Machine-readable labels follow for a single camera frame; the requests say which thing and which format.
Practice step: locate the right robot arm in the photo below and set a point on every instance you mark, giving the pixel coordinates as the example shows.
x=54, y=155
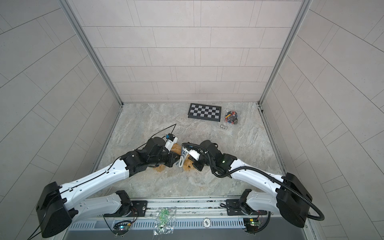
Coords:
x=287, y=194

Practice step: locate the brown teddy bear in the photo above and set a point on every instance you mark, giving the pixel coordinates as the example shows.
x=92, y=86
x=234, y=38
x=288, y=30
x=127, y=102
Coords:
x=186, y=164

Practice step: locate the clear bag with green parts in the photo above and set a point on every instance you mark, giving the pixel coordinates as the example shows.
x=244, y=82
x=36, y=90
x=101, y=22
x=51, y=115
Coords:
x=165, y=221

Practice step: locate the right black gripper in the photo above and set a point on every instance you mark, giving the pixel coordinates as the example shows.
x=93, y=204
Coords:
x=196, y=164

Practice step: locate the bag of colourful small parts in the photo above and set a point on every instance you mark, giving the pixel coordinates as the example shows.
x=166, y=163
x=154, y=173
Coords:
x=231, y=117

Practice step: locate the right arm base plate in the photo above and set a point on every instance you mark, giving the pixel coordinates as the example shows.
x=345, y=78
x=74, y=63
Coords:
x=233, y=209

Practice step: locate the right circuit board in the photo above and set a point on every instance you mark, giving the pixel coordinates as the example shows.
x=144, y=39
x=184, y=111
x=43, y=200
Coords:
x=251, y=225

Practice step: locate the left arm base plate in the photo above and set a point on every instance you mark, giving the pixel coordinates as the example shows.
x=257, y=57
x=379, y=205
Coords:
x=135, y=209

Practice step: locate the round white sticker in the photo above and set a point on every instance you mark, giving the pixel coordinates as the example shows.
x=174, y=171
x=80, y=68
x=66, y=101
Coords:
x=207, y=223

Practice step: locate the blue white striped sweater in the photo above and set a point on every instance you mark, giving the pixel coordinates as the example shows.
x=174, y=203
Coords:
x=183, y=157

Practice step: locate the aluminium mounting rail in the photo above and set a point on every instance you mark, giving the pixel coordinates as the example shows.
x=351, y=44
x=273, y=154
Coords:
x=186, y=207

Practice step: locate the left circuit board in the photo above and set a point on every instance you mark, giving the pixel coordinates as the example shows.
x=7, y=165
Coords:
x=121, y=228

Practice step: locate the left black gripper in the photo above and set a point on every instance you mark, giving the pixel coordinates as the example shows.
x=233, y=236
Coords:
x=171, y=160

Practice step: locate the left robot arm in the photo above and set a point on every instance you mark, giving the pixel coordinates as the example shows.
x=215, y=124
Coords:
x=59, y=205

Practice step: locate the circuit board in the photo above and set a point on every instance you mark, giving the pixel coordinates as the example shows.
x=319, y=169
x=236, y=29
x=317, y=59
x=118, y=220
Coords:
x=251, y=225
x=121, y=228

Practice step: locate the black white chessboard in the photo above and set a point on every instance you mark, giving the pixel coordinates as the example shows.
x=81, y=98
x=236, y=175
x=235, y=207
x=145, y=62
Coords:
x=205, y=112

